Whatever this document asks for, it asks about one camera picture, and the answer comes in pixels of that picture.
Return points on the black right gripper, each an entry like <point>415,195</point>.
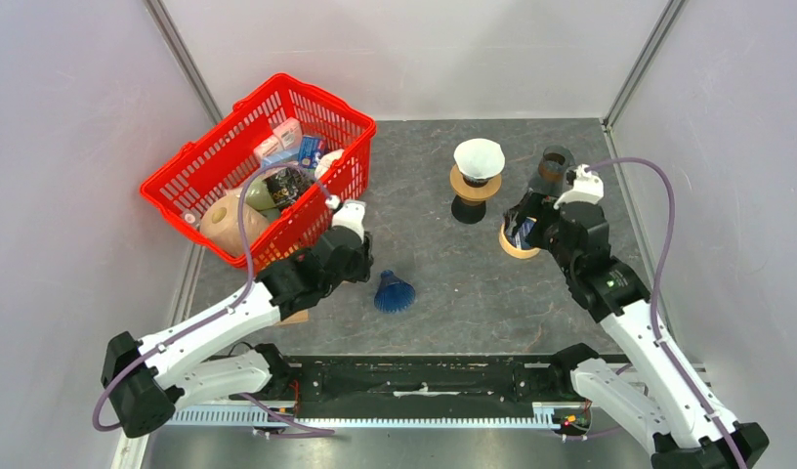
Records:
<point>535,205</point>

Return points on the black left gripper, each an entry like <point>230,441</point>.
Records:
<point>365,261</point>

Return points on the wooden dripper ring holder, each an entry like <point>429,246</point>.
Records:
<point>473,193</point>

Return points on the white paper coffee filter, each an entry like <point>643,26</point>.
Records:
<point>479,159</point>

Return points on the brown paper coffee filter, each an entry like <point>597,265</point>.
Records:
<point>299,317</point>

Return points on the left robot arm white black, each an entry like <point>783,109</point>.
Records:
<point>147,380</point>

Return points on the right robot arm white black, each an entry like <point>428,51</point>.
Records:
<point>680,422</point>

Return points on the masking tape roll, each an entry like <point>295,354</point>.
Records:
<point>515,244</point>

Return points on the black carafe red band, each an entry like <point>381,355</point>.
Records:
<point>466,211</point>

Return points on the grey glass carafe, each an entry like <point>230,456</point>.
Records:
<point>550,174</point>

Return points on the dark snack bag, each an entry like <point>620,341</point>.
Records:
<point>286,186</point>

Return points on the white round object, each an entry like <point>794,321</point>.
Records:
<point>325,163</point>

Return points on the green pear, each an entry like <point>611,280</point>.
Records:
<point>257,195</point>

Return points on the blue white box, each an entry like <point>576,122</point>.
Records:
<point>307,154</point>

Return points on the beige toilet paper roll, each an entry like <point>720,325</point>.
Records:
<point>220,224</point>

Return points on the pink white pack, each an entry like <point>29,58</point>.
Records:
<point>286,136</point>

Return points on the red plastic shopping basket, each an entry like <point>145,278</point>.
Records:
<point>202,171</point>

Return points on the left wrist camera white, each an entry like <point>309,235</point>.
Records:
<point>350,216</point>

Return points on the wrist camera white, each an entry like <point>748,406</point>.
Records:
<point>584,185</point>
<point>350,216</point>

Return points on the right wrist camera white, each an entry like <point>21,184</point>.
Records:
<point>584,185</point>

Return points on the black mounting base rail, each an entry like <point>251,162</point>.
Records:
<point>426,388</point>

